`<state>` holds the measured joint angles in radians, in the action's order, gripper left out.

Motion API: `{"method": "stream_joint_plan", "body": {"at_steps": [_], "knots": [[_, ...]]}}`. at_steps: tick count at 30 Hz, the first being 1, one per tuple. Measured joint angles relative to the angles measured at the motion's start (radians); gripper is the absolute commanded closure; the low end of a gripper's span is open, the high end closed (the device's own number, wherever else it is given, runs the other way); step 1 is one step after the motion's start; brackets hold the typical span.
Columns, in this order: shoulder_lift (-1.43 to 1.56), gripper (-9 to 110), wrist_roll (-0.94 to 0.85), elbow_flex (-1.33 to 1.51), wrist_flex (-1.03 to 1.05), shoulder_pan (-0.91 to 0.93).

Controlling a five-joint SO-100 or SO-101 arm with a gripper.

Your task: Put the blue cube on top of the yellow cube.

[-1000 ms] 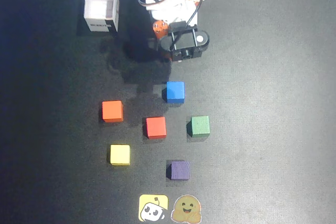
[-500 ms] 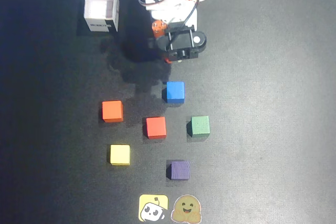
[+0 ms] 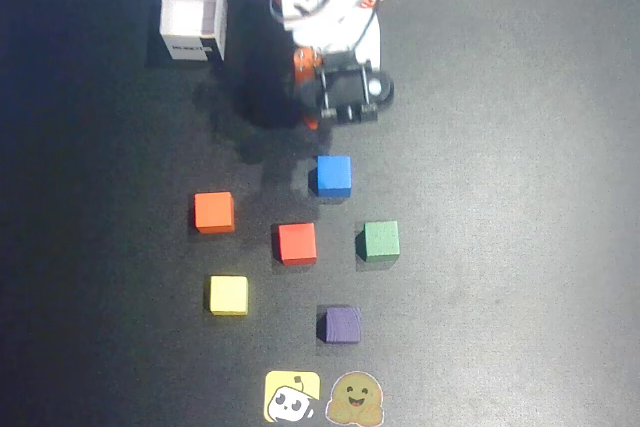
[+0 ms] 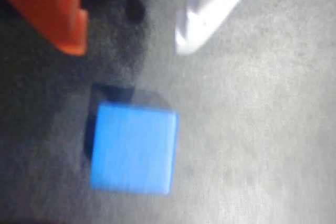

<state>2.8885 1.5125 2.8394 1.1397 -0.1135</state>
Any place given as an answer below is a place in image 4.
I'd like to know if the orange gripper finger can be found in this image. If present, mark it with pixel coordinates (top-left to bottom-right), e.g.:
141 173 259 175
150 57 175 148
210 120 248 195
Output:
0 0 89 56

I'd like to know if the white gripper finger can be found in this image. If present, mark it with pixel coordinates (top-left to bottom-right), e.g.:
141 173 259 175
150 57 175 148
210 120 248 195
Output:
175 0 264 56

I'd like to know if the blue wooden cube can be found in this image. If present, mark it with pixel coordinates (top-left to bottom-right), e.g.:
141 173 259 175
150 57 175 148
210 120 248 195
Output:
90 102 180 196

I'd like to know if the black table mat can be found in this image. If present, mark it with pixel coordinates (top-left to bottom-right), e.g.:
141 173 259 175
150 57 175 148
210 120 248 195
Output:
0 0 336 224

